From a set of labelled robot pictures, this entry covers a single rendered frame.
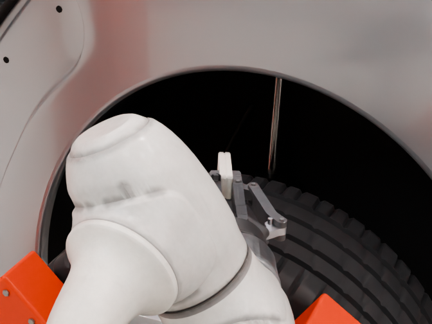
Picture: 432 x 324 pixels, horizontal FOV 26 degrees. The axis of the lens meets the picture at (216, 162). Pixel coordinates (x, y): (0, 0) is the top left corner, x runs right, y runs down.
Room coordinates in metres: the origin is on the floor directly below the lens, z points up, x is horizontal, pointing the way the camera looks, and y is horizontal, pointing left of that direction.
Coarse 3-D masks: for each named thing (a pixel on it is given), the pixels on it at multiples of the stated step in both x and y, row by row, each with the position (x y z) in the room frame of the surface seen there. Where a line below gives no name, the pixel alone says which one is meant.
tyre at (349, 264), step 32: (288, 192) 1.17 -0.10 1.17; (288, 224) 1.10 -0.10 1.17; (320, 224) 1.11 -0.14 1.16; (352, 224) 1.14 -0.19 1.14; (64, 256) 1.10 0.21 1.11; (288, 256) 1.03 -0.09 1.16; (320, 256) 1.05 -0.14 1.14; (352, 256) 1.08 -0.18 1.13; (384, 256) 1.11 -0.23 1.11; (288, 288) 0.97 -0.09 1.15; (320, 288) 0.98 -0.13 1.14; (352, 288) 1.01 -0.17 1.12; (384, 288) 1.06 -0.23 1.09; (416, 288) 1.10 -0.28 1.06; (384, 320) 1.00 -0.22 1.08; (416, 320) 1.05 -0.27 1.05
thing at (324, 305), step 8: (320, 296) 0.93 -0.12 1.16; (328, 296) 0.93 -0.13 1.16; (312, 304) 0.93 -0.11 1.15; (320, 304) 0.91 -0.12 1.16; (328, 304) 0.92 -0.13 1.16; (336, 304) 0.93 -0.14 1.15; (304, 312) 0.93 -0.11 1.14; (312, 312) 0.90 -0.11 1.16; (320, 312) 0.90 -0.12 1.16; (328, 312) 0.91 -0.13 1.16; (336, 312) 0.91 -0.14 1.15; (344, 312) 0.92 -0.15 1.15; (296, 320) 0.94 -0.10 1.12; (304, 320) 0.89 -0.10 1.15; (312, 320) 0.88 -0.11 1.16; (320, 320) 0.89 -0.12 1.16; (328, 320) 0.89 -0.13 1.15; (336, 320) 0.90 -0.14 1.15; (344, 320) 0.91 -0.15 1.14; (352, 320) 0.91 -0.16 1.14
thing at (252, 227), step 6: (240, 222) 0.85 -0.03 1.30; (246, 222) 0.86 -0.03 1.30; (252, 222) 0.87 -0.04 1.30; (258, 222) 0.90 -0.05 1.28; (240, 228) 0.84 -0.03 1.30; (246, 228) 0.85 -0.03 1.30; (252, 228) 0.85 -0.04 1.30; (258, 228) 0.86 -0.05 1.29; (264, 228) 0.89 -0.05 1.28; (252, 234) 0.84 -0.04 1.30; (258, 234) 0.85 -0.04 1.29; (264, 234) 0.88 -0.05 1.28; (264, 240) 0.85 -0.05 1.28
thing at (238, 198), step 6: (234, 180) 1.00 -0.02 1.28; (240, 180) 1.00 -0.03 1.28; (234, 186) 0.98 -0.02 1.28; (240, 186) 0.98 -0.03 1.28; (234, 192) 0.97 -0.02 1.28; (240, 192) 0.97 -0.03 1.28; (234, 198) 0.95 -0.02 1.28; (240, 198) 0.95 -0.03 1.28; (234, 204) 0.95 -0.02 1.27; (240, 204) 0.94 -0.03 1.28; (234, 210) 0.94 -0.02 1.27; (240, 210) 0.92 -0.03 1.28; (246, 210) 0.92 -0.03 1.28; (240, 216) 0.90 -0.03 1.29; (246, 216) 0.90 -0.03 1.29
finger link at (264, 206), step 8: (248, 184) 0.99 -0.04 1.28; (256, 184) 0.99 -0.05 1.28; (256, 192) 0.97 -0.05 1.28; (256, 200) 0.96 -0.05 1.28; (264, 200) 0.95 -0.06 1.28; (256, 208) 0.95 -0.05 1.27; (264, 208) 0.93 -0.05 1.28; (272, 208) 0.93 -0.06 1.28; (256, 216) 0.95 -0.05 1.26; (264, 216) 0.93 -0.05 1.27; (272, 216) 0.92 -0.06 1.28; (280, 216) 0.92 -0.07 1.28; (280, 224) 0.90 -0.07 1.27; (280, 240) 0.90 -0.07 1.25
